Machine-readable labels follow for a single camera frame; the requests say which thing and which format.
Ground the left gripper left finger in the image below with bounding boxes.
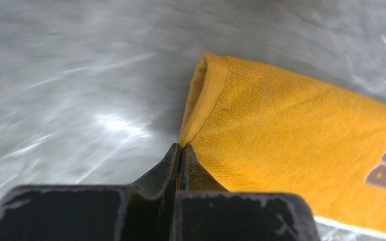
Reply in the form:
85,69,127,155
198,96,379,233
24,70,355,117
0,144,181,240

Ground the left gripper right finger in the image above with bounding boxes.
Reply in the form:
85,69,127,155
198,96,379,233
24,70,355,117
171,146,320,240

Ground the brown yellow bear towel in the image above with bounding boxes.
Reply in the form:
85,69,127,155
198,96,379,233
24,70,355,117
179,54,386,238

